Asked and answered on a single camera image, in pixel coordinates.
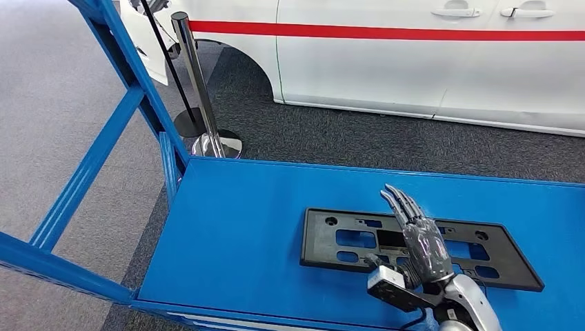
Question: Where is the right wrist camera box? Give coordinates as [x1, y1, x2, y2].
[366, 265, 446, 314]

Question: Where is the black plastic frame part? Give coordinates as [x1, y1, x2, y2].
[300, 208, 546, 293]

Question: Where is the chrome stanchion post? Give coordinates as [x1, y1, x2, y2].
[170, 11, 244, 160]

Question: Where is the white car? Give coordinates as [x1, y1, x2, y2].
[119, 0, 585, 138]

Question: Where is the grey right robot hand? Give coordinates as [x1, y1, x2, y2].
[364, 183, 455, 286]

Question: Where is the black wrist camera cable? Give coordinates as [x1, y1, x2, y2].
[399, 308, 428, 331]

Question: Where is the blue steel shelf rack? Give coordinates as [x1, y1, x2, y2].
[0, 0, 585, 331]

